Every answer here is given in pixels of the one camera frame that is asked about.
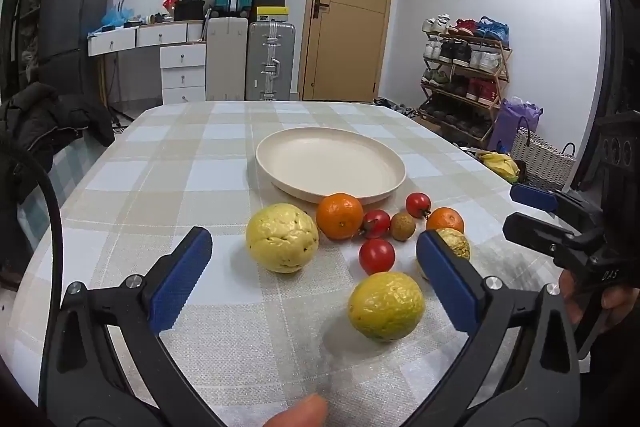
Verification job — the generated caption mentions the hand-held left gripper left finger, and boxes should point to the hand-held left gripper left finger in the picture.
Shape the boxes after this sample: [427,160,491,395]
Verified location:
[39,227,226,427]

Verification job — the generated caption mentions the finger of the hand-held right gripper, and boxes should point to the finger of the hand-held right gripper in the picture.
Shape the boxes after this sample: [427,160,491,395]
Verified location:
[502,212,606,270]
[510,183,608,233]

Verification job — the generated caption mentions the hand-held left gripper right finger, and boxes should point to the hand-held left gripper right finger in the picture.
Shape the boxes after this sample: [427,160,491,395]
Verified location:
[400,229,583,427]

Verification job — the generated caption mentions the brown speckled yellow passion fruit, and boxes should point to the brown speckled yellow passion fruit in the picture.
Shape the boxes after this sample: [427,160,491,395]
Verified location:
[416,227,471,280]

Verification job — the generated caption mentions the small orange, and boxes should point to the small orange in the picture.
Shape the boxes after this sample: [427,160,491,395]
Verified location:
[426,207,465,235]

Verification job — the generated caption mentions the yellow wrinkled passion fruit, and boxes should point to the yellow wrinkled passion fruit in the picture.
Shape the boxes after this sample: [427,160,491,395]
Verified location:
[347,272,426,342]

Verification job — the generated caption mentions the brown longan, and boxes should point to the brown longan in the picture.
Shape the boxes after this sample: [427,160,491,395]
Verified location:
[390,213,417,242]

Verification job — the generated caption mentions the red cherry tomato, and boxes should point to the red cherry tomato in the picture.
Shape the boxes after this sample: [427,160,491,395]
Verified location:
[359,209,392,239]
[405,192,432,219]
[358,238,396,275]

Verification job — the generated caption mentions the large pale yellow fruit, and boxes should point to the large pale yellow fruit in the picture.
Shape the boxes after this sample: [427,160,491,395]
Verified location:
[245,203,320,274]

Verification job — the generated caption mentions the large orange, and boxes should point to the large orange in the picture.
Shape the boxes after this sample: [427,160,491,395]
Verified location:
[315,192,365,241]

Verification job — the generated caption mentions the cream round plate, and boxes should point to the cream round plate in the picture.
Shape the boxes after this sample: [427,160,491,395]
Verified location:
[255,127,407,199]

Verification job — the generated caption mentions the person's right hand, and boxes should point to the person's right hand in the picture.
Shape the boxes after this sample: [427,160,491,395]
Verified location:
[559,267,640,325]

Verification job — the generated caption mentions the person's left hand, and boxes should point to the person's left hand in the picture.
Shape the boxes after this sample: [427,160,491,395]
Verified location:
[260,394,329,427]

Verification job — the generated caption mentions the woven basket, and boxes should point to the woven basket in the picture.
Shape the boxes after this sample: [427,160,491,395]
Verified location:
[510,127,578,190]

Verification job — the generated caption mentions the purple bag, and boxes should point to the purple bag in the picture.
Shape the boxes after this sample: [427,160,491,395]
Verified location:
[487,97,543,155]

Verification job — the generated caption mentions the shoes beside door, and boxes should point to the shoes beside door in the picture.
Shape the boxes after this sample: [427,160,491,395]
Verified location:
[372,97,416,118]

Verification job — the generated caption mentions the black jacket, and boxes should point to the black jacket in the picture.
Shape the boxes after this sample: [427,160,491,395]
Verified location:
[0,82,116,278]

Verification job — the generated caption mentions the white desk with drawers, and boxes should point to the white desk with drawers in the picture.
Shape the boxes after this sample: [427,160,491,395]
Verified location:
[87,19,208,105]

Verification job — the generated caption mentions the beige suitcase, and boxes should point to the beige suitcase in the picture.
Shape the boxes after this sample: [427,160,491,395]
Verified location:
[205,16,249,102]

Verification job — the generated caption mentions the wooden door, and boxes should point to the wooden door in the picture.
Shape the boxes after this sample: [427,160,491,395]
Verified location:
[298,0,398,102]

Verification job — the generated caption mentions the silver suitcase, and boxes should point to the silver suitcase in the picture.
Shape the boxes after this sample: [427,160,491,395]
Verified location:
[246,21,297,102]

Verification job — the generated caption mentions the black bag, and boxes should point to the black bag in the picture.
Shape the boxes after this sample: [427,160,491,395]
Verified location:
[173,2,206,22]

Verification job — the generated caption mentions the blue plastic bag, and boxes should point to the blue plastic bag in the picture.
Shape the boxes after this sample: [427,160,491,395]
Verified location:
[101,7,133,30]

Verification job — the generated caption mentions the yellow black shoe box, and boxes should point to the yellow black shoe box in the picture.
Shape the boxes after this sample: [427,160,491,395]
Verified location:
[251,5,290,24]

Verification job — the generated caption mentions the grey refrigerator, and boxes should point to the grey refrigerator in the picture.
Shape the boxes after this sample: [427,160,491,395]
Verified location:
[40,0,115,102]

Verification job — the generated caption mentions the dark shelf unit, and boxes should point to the dark shelf unit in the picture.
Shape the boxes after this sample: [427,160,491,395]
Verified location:
[7,0,46,88]

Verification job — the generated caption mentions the black cable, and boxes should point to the black cable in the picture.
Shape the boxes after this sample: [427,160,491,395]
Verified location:
[0,147,63,308]

